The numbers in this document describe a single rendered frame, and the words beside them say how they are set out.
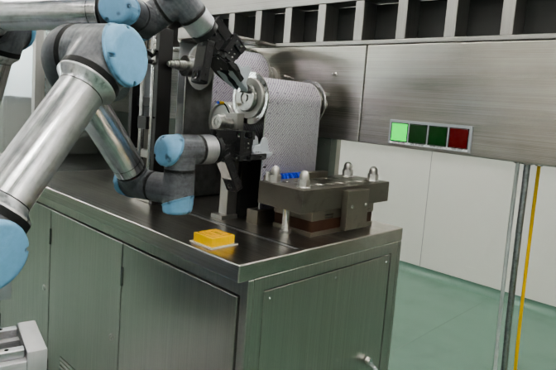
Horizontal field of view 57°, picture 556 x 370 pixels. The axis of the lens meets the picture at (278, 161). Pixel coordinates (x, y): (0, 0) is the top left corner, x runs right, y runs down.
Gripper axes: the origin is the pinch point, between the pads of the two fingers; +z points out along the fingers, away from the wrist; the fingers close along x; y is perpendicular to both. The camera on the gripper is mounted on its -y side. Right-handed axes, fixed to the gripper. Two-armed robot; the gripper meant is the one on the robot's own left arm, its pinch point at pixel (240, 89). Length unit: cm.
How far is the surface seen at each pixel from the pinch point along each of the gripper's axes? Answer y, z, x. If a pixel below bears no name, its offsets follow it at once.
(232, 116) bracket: -5.3, 5.3, 3.4
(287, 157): -4.6, 23.4, -5.7
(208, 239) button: -41.6, 5.1, -17.4
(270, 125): -2.7, 11.1, -5.7
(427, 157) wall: 146, 230, 81
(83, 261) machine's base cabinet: -58, 20, 44
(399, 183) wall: 128, 245, 103
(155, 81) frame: -5.0, -7.6, 28.9
